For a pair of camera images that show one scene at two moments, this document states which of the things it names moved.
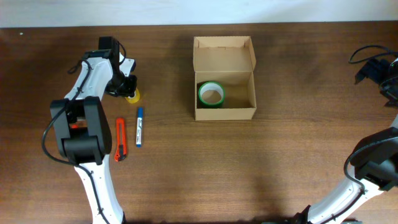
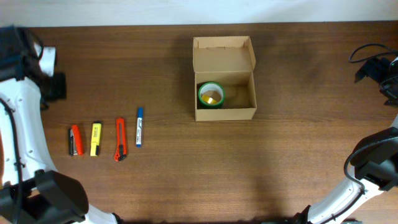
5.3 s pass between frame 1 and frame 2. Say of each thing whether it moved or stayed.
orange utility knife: stayed
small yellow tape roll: moved
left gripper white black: moved
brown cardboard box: stayed
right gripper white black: stayed
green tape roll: stayed
